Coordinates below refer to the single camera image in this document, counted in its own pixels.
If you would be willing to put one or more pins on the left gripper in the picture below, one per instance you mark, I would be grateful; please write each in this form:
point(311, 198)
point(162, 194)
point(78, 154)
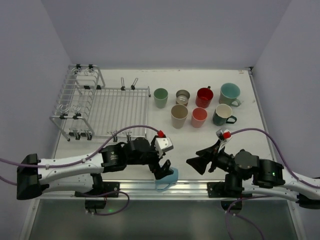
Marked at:
point(157, 162)

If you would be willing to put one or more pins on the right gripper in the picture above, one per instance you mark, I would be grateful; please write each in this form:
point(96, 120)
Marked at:
point(211, 158)

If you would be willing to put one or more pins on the light blue mug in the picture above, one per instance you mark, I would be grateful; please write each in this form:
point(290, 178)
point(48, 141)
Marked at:
point(168, 181)

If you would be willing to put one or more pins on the pink cup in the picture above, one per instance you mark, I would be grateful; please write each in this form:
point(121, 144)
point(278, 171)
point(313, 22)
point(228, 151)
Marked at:
point(198, 117)

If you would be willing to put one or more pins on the dark green mug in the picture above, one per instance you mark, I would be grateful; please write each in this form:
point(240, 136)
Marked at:
point(223, 114)

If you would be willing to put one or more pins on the beige tumbler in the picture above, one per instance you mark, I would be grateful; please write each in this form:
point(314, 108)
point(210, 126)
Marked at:
point(179, 114)

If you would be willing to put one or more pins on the red mug black handle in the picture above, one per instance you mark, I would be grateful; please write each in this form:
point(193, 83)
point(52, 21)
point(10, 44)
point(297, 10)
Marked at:
point(204, 97)

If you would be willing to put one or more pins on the pale green mug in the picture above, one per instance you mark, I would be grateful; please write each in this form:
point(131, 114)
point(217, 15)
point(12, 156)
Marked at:
point(229, 93)

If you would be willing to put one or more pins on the light green tumbler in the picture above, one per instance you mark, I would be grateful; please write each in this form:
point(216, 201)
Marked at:
point(160, 97)

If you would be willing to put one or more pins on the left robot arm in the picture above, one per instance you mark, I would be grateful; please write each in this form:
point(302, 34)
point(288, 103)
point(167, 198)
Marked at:
point(83, 174)

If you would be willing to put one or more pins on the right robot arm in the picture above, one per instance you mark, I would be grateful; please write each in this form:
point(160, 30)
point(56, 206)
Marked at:
point(247, 174)

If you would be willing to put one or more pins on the left black controller box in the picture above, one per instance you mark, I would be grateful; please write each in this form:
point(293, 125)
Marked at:
point(94, 204)

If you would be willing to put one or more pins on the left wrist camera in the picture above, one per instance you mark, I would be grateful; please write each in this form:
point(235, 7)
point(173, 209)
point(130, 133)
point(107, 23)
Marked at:
point(163, 145)

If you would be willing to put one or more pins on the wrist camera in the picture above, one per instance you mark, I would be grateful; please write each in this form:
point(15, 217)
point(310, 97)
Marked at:
point(163, 145)
point(224, 136)

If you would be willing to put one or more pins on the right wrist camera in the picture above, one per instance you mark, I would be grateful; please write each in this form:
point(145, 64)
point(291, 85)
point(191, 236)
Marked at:
point(224, 136)

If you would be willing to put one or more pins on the aluminium mounting rail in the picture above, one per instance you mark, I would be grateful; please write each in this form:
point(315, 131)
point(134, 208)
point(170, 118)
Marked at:
point(192, 190)

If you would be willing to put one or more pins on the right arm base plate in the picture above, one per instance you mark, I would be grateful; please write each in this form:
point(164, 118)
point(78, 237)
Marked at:
point(222, 190)

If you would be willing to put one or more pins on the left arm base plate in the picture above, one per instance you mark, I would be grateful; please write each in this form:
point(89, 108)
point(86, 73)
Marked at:
point(107, 189)

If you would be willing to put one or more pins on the metal wire dish rack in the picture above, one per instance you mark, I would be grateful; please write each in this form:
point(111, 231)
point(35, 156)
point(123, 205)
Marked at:
point(87, 108)

